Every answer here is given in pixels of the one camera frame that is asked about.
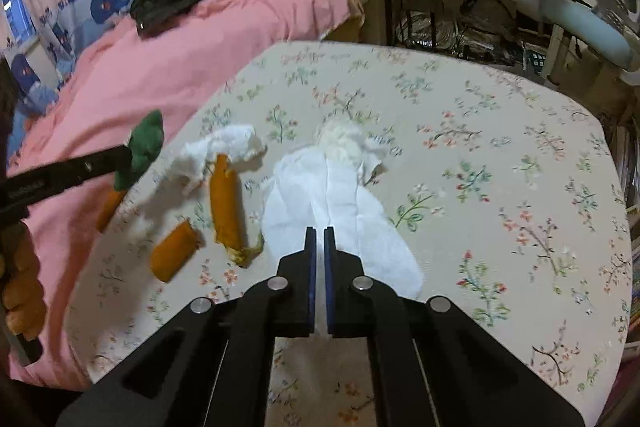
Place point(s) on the pink whale print curtain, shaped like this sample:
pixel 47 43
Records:
pixel 105 2

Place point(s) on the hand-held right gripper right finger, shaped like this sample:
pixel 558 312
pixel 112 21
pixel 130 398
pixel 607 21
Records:
pixel 327 287

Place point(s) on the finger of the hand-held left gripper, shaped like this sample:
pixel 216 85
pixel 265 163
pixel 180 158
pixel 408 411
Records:
pixel 90 167

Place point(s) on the short orange peel roll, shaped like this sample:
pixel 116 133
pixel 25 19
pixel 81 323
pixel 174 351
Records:
pixel 172 252

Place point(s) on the small white tissue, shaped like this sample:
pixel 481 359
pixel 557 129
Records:
pixel 225 142

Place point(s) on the large white tissue paper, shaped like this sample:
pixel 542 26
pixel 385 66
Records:
pixel 340 207

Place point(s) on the window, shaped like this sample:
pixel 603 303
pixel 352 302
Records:
pixel 17 12

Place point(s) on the pink blanket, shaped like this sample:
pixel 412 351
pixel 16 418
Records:
pixel 150 57

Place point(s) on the cream paper ball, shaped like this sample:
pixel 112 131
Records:
pixel 340 139

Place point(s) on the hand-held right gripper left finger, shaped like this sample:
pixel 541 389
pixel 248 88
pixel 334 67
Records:
pixel 312 287

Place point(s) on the orange carrot with green top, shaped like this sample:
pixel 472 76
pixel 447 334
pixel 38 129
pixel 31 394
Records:
pixel 145 142

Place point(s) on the floral tablecloth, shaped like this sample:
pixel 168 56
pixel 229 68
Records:
pixel 475 157

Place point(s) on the person's left hand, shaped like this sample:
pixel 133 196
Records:
pixel 22 297

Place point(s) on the pile of papers and bags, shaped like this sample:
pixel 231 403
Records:
pixel 450 32

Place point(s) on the long orange peel strip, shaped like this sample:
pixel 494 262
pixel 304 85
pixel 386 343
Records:
pixel 225 207

